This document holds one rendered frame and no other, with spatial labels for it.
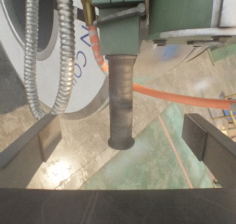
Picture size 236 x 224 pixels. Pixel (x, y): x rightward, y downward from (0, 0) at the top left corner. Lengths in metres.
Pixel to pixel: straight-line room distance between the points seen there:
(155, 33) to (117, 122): 0.12
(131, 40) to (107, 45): 0.03
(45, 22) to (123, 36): 0.97
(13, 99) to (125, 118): 1.29
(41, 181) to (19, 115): 0.53
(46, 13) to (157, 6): 1.04
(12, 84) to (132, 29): 1.34
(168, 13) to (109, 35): 0.08
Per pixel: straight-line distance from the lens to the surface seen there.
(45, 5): 1.22
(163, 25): 0.18
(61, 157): 1.50
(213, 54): 5.12
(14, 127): 1.43
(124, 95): 0.22
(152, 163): 2.19
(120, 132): 0.24
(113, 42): 0.22
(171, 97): 0.27
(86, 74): 0.59
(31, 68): 0.31
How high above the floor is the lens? 1.41
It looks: 49 degrees down
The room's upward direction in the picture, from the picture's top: 71 degrees clockwise
